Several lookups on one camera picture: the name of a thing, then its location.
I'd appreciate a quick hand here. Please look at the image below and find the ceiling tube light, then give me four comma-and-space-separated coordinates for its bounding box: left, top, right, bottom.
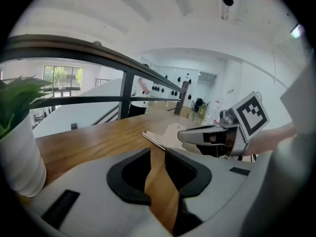
289, 23, 305, 40

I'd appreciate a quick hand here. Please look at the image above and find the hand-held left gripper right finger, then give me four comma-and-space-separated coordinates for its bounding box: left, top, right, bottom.
164, 147, 254, 237

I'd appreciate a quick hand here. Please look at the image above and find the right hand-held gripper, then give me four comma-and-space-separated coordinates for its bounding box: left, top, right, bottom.
177, 91, 270, 158

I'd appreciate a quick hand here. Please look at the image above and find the group of black wall hangings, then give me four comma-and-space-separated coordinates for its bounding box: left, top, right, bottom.
151, 74, 194, 101

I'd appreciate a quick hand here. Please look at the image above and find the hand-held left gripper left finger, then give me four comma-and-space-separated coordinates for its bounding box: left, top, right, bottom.
31, 147, 177, 237

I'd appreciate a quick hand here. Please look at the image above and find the person's right forearm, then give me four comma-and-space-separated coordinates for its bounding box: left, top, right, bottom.
243, 121, 297, 157

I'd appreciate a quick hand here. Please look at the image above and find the large window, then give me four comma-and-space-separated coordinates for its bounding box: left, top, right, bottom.
42, 65, 84, 98

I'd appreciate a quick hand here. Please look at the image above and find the green plant in white pot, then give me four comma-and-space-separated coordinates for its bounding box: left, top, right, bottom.
0, 75, 53, 198

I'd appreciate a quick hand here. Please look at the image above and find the black metal stair railing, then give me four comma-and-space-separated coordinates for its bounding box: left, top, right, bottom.
0, 34, 187, 127

